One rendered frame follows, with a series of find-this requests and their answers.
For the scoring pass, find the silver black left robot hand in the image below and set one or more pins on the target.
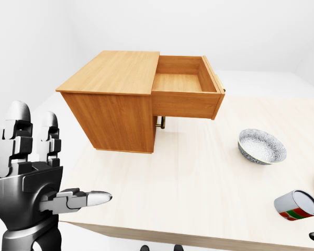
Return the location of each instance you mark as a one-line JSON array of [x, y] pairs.
[[13, 193]]

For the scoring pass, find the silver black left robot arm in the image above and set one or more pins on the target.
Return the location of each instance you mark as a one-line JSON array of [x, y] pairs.
[[15, 240]]

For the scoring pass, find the wooden cabinet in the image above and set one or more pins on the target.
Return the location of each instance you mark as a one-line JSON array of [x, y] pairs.
[[112, 104]]

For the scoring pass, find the open wooden drawer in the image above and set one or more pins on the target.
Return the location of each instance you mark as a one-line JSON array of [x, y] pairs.
[[185, 104]]

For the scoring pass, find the small dark shape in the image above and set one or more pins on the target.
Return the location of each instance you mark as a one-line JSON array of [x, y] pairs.
[[178, 248], [144, 248]]

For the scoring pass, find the patterned grey white bowl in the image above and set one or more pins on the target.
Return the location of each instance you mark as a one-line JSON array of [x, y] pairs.
[[261, 147]]

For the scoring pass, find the tin with red green label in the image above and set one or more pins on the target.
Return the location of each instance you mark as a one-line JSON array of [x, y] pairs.
[[290, 207]]

